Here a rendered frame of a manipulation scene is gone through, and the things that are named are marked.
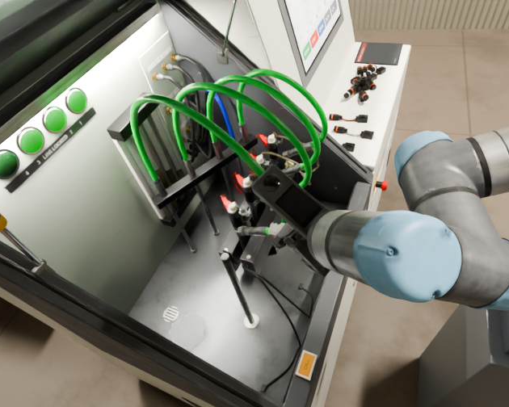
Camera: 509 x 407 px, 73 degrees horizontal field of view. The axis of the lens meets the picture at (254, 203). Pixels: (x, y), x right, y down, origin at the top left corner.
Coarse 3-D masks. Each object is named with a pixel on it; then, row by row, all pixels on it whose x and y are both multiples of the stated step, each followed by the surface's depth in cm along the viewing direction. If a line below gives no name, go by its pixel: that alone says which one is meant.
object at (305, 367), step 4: (304, 356) 71; (308, 356) 71; (312, 356) 71; (304, 360) 71; (308, 360) 70; (312, 360) 70; (304, 364) 70; (308, 364) 70; (312, 364) 70; (300, 368) 70; (304, 368) 70; (308, 368) 70; (300, 372) 69; (304, 372) 69; (308, 372) 69; (312, 372) 70; (300, 376) 69; (308, 376) 69
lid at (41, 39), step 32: (0, 0) 32; (32, 0) 38; (64, 0) 47; (96, 0) 52; (128, 0) 76; (0, 32) 39; (32, 32) 44; (64, 32) 54; (0, 64) 41; (32, 64) 56
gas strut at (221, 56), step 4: (236, 0) 74; (236, 4) 75; (232, 8) 76; (232, 12) 76; (232, 16) 77; (232, 20) 78; (228, 24) 79; (228, 28) 80; (228, 32) 80; (228, 36) 81; (224, 44) 83; (224, 48) 84; (228, 48) 85; (216, 52) 86; (220, 52) 85; (224, 52) 85; (220, 56) 86; (224, 56) 85; (220, 60) 87; (224, 60) 86
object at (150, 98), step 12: (144, 96) 57; (156, 96) 55; (132, 108) 62; (180, 108) 53; (132, 120) 66; (204, 120) 52; (216, 132) 52; (228, 144) 52; (144, 156) 76; (240, 156) 52; (252, 168) 52; (156, 180) 82
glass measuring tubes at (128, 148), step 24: (120, 120) 77; (144, 120) 80; (120, 144) 79; (144, 144) 83; (168, 144) 92; (144, 168) 85; (168, 168) 94; (144, 192) 92; (192, 192) 107; (168, 216) 100
